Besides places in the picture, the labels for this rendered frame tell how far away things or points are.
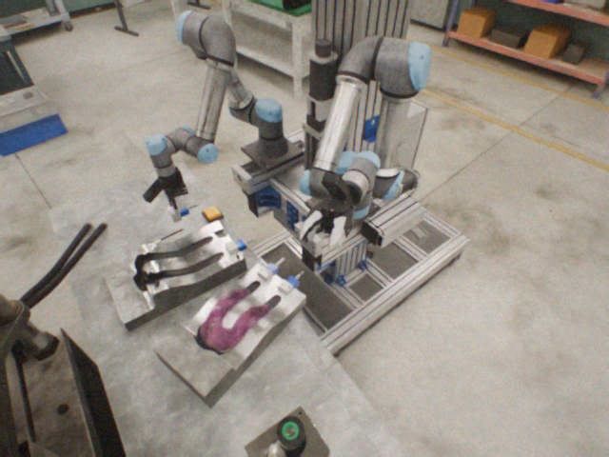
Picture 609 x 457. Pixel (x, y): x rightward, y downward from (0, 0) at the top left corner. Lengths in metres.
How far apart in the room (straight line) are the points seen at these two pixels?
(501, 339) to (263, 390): 1.65
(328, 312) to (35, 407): 1.36
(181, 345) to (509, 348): 1.89
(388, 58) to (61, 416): 1.48
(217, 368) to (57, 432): 0.54
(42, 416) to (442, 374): 1.85
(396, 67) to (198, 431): 1.22
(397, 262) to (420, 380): 0.70
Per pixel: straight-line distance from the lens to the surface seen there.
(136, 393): 1.47
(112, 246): 1.90
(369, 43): 1.16
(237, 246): 1.57
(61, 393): 1.60
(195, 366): 1.32
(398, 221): 1.63
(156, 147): 1.50
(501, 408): 2.41
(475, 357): 2.48
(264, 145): 1.76
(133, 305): 1.57
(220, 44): 1.43
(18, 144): 4.49
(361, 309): 2.19
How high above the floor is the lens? 2.08
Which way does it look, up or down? 48 degrees down
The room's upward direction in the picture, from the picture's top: straight up
